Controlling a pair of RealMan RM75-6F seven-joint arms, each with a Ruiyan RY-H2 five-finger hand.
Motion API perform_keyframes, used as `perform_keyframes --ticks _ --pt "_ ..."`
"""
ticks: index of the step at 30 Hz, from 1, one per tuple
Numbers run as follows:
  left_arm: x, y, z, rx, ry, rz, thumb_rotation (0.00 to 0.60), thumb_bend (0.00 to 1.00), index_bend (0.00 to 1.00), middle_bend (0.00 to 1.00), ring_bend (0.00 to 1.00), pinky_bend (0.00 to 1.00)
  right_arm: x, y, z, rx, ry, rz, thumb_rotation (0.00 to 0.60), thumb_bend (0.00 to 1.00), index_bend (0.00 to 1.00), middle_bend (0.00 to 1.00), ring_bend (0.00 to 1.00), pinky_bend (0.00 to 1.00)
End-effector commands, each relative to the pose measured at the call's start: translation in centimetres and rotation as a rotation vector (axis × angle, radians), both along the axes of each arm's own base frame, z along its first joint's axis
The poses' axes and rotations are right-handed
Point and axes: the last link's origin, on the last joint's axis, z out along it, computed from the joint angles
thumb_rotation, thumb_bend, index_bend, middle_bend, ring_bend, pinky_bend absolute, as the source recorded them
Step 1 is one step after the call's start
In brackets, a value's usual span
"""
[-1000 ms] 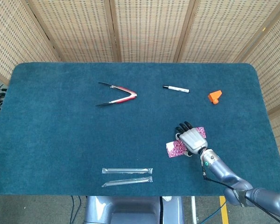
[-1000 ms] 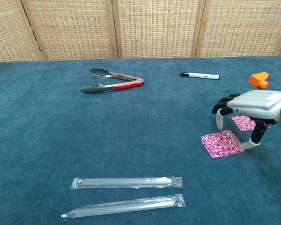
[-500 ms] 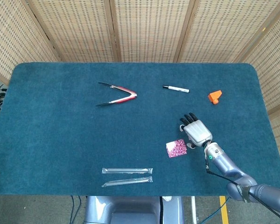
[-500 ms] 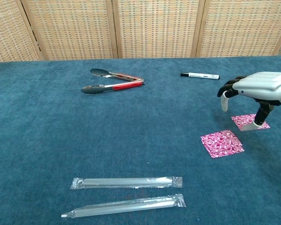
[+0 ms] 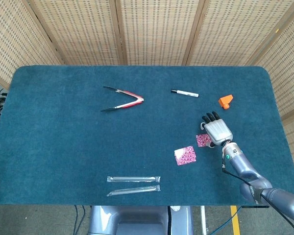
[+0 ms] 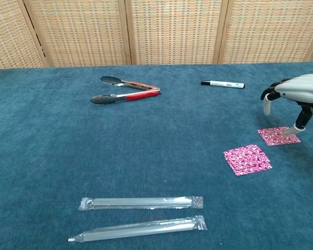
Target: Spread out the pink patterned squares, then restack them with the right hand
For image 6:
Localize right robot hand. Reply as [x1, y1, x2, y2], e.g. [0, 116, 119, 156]
[260, 74, 313, 135]

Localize white marker with black cap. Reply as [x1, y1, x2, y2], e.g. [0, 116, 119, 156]
[200, 79, 246, 90]

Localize clear plastic wrapped straw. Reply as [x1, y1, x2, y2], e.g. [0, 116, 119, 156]
[68, 215, 208, 244]
[78, 196, 204, 211]

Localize blue felt table cover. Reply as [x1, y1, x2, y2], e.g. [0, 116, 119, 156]
[0, 61, 313, 250]

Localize red-handled metal kitchen tongs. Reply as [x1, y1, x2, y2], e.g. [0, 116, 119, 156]
[90, 76, 162, 105]

